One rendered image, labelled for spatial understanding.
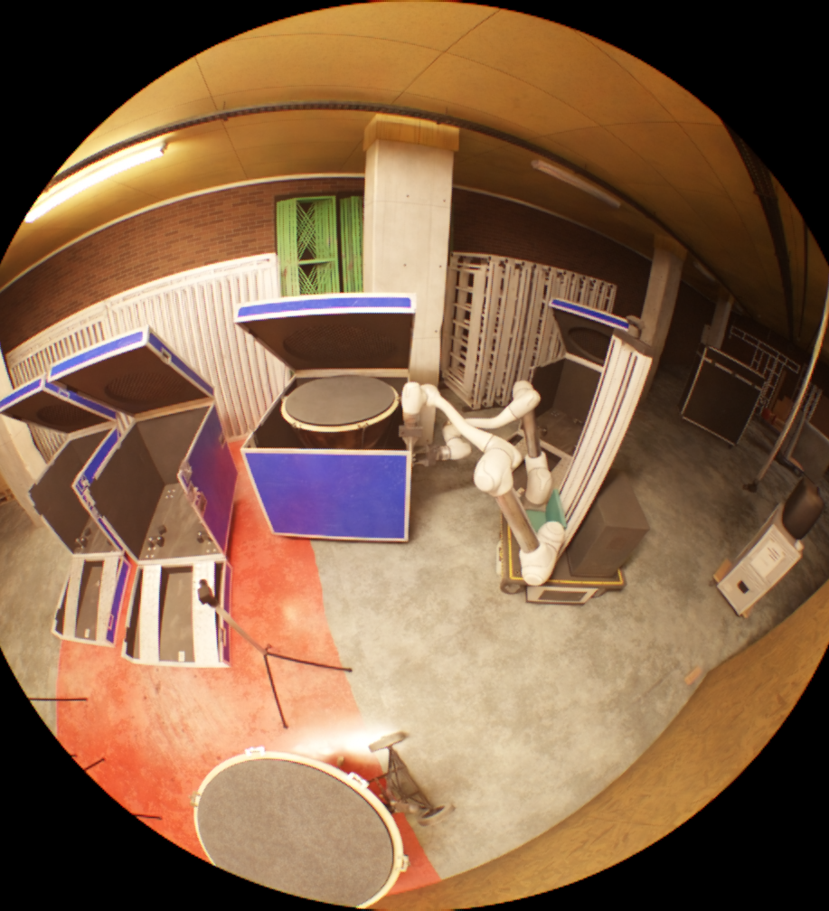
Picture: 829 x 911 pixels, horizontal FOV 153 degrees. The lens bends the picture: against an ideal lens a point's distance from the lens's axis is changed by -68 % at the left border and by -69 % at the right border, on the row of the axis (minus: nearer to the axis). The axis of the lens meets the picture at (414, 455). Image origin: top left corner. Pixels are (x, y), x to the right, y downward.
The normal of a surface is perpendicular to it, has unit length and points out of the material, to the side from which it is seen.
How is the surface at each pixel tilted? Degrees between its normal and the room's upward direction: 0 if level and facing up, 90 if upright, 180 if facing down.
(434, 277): 90
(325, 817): 0
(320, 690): 0
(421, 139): 90
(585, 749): 0
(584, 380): 90
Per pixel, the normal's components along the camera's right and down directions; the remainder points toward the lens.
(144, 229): 0.37, 0.57
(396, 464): 0.03, 0.60
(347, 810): 0.04, -0.80
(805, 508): -0.94, 0.15
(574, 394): -0.73, 0.39
